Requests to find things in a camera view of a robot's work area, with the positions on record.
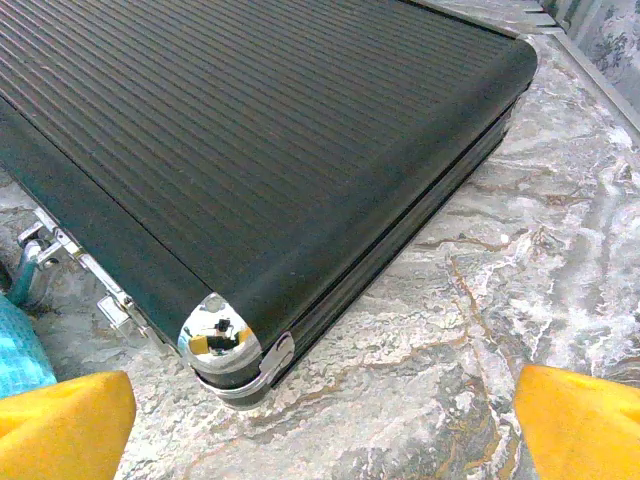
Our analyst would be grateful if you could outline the black ribbed hard case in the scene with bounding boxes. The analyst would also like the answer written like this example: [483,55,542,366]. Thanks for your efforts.
[0,0,540,410]

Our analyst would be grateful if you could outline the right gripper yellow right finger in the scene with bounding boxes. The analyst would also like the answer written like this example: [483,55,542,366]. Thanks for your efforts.
[514,363,640,480]

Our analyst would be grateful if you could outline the teal marker pen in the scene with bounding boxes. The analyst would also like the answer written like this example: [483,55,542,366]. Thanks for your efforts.
[5,238,54,307]

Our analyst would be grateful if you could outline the small light blue pad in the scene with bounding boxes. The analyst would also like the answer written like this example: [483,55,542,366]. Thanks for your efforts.
[0,293,58,401]

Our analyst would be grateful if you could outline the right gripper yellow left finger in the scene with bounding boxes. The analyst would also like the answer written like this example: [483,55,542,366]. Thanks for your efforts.
[0,370,137,480]

